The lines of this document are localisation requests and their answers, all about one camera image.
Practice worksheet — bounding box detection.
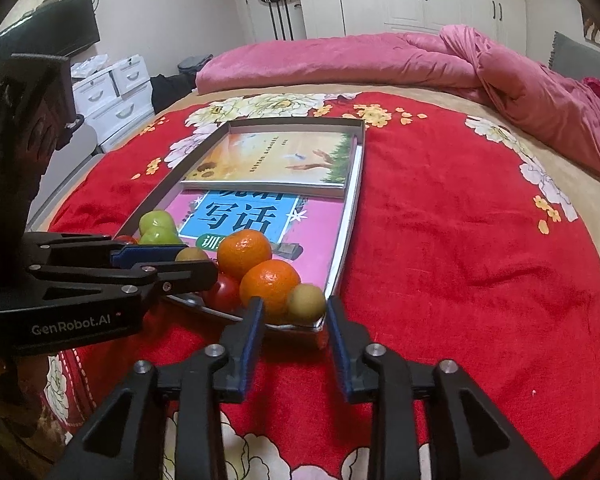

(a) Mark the black wall television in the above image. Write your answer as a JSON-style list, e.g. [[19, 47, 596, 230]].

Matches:
[[0, 0, 100, 66]]

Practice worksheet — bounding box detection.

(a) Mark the tree wall painting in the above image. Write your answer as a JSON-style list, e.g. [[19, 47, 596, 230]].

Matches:
[[581, 6, 600, 47]]

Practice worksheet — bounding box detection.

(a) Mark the grey padded headboard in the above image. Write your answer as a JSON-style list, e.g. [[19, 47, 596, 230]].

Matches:
[[548, 32, 600, 80]]

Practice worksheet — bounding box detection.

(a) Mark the orange tangerine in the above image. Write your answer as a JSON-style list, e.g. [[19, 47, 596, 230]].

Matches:
[[239, 259, 301, 322], [216, 229, 272, 280]]

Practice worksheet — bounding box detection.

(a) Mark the grey cardboard tray box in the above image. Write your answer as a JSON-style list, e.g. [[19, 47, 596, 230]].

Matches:
[[111, 116, 368, 335]]

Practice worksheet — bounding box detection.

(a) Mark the pink chinese workbook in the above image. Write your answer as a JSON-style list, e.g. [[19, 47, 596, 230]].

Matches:
[[163, 191, 343, 288]]

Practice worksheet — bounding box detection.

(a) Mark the pink quilt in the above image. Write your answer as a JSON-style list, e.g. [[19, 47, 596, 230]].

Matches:
[[196, 25, 600, 176]]

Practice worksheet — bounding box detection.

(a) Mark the dark red tomato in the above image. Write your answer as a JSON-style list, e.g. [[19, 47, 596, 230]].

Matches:
[[114, 235, 137, 245]]

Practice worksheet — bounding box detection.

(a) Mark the green fruit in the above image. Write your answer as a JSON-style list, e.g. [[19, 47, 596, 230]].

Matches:
[[138, 209, 178, 235], [138, 226, 183, 246]]

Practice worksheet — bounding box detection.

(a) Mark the black clothes pile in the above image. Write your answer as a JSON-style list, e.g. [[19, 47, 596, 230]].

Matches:
[[150, 74, 195, 114]]

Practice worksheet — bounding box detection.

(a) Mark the white drawer cabinet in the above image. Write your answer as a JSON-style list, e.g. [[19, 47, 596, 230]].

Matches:
[[73, 54, 155, 153]]

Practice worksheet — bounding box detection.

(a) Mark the red floral blanket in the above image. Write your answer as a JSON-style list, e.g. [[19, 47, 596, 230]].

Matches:
[[42, 90, 600, 480]]

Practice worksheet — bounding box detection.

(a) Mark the yellow-green small fruit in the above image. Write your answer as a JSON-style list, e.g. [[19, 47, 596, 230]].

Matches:
[[286, 283, 326, 325], [175, 247, 209, 261]]

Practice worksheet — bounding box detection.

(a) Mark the grey bench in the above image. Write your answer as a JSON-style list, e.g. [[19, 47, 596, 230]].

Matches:
[[26, 124, 104, 231]]

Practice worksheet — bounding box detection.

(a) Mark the large red tomato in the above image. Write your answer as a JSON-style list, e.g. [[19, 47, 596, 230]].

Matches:
[[201, 273, 242, 312]]

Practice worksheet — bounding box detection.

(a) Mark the sunflower cover book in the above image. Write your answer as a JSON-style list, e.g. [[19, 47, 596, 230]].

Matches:
[[182, 131, 358, 197]]

